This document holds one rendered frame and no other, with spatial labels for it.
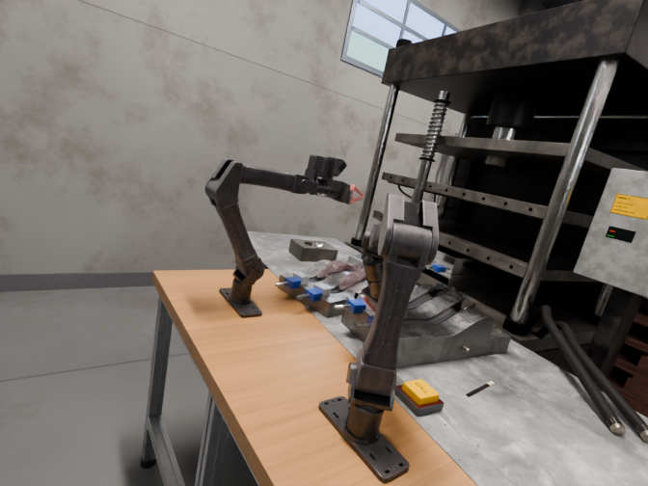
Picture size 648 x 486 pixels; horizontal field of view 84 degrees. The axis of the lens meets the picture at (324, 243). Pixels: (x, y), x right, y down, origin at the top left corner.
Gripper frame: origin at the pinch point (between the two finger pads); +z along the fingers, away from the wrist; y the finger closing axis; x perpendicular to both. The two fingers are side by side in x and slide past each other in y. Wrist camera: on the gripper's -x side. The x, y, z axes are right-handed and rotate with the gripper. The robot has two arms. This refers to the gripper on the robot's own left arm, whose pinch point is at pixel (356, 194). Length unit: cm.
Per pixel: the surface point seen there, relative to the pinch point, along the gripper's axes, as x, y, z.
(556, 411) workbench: 39, -74, 18
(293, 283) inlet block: 33.9, -1.3, -19.1
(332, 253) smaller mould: 34, 36, 26
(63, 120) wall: 3, 204, -82
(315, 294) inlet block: 33.2, -11.9, -17.1
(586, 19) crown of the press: -76, -31, 56
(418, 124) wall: -77, 202, 247
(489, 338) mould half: 33, -50, 24
